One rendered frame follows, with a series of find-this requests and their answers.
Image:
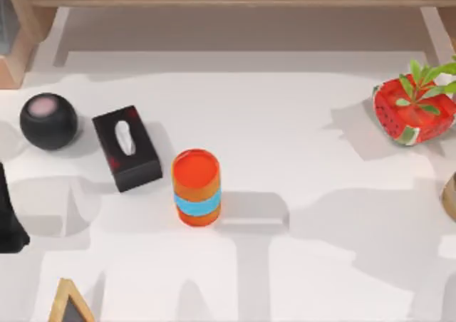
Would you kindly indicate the brown round object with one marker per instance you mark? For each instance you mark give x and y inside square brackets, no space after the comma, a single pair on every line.
[450,197]

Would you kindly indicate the black tissue box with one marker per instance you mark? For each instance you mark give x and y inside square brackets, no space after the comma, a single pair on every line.
[127,151]

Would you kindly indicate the orange and blue can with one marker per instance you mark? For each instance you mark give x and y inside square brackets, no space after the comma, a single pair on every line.
[196,188]

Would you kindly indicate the black round speaker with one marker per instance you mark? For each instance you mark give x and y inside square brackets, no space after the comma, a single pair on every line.
[48,122]

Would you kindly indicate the framed blackboard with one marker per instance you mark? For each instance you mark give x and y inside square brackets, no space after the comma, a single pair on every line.
[71,306]

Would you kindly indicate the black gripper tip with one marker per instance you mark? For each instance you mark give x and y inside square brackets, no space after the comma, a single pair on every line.
[9,222]

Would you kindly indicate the red watermelon plant pot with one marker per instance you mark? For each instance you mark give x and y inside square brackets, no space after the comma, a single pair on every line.
[415,113]

